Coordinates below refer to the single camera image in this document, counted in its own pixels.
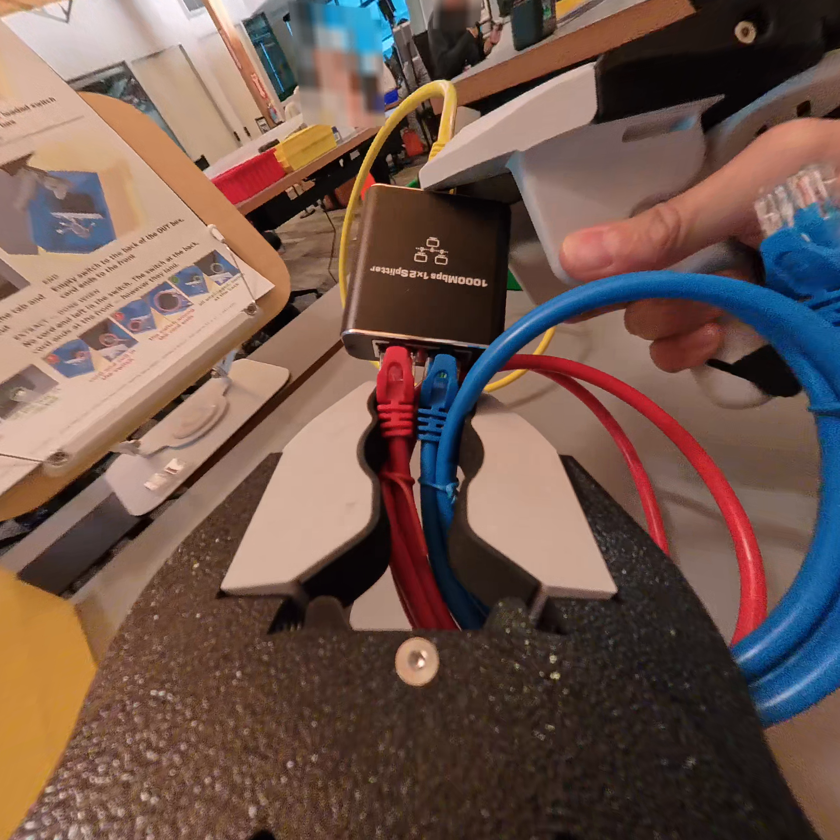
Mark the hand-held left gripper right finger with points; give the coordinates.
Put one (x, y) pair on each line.
(531, 518)

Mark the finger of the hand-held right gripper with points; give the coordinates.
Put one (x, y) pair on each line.
(512, 144)

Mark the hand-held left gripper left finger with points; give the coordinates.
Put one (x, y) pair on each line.
(315, 512)

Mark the black ethernet splitter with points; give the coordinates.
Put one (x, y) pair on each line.
(426, 275)

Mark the yellow plastic bin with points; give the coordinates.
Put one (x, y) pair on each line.
(33, 709)

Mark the person's right hand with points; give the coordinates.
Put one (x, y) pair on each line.
(689, 216)

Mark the grey table with wooden edge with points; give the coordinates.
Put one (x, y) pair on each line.
(302, 177)
(558, 65)

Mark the black cup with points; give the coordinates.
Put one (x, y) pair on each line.
(531, 23)

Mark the stack of yellow bins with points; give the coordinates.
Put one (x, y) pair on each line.
(305, 148)

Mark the red plastic bin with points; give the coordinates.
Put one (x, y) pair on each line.
(249, 180)

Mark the instruction sheet on stand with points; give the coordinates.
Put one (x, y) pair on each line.
(197, 170)

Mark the printed instruction sheet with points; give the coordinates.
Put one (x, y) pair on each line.
(98, 262)

